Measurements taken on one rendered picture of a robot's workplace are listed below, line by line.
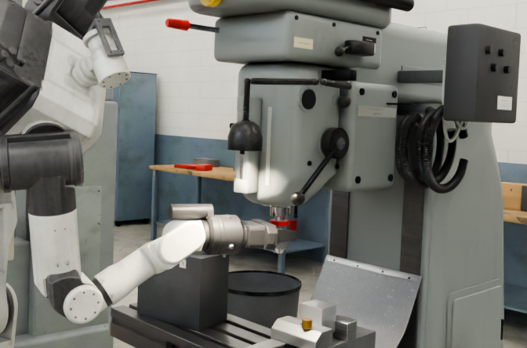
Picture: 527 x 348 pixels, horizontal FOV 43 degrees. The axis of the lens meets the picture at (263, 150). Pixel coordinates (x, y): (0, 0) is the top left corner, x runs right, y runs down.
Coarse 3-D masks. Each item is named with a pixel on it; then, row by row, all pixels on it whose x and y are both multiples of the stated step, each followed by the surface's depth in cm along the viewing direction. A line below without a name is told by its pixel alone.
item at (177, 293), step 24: (192, 264) 171; (216, 264) 174; (144, 288) 180; (168, 288) 175; (192, 288) 171; (216, 288) 175; (144, 312) 180; (168, 312) 176; (192, 312) 171; (216, 312) 176
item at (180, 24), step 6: (168, 18) 142; (168, 24) 142; (174, 24) 142; (180, 24) 143; (186, 24) 144; (192, 24) 146; (198, 24) 148; (186, 30) 145; (204, 30) 149; (210, 30) 150; (216, 30) 151
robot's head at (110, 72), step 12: (96, 36) 136; (108, 36) 137; (96, 48) 135; (84, 60) 138; (96, 60) 134; (108, 60) 134; (120, 60) 135; (84, 72) 137; (96, 72) 134; (108, 72) 133; (120, 72) 134; (108, 84) 136; (120, 84) 138
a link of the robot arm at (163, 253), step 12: (180, 228) 141; (192, 228) 142; (156, 240) 140; (168, 240) 139; (180, 240) 140; (192, 240) 141; (204, 240) 143; (144, 252) 140; (156, 252) 139; (168, 252) 139; (180, 252) 140; (192, 252) 142; (156, 264) 140; (168, 264) 140
